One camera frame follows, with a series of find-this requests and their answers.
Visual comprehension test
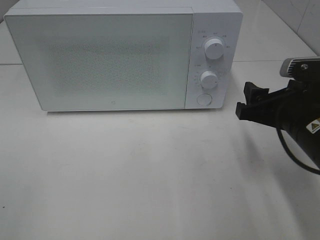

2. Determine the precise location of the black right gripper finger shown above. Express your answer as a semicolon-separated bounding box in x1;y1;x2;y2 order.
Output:
243;81;270;105

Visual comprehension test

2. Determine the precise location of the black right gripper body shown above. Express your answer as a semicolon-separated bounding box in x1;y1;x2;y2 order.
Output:
235;79;320;130

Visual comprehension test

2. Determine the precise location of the white timer knob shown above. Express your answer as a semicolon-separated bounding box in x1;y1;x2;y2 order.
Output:
200;71;219;89

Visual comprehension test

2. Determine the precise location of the round white door button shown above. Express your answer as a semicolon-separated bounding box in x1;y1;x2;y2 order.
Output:
197;93;212;106

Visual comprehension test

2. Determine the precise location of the white microwave door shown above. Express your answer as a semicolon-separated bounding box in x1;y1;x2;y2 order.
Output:
5;14;193;112

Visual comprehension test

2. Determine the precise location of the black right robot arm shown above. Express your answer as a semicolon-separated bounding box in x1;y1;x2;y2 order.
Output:
235;79;320;175

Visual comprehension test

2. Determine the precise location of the upper white power knob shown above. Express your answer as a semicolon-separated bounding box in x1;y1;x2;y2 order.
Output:
204;37;225;60

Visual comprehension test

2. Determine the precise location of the white microwave oven body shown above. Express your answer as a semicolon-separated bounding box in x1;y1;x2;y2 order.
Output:
4;0;243;111

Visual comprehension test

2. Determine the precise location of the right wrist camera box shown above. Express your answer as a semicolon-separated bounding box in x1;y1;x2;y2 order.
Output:
279;56;320;83

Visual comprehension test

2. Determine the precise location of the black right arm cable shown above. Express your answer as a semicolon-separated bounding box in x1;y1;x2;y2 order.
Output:
276;127;320;176

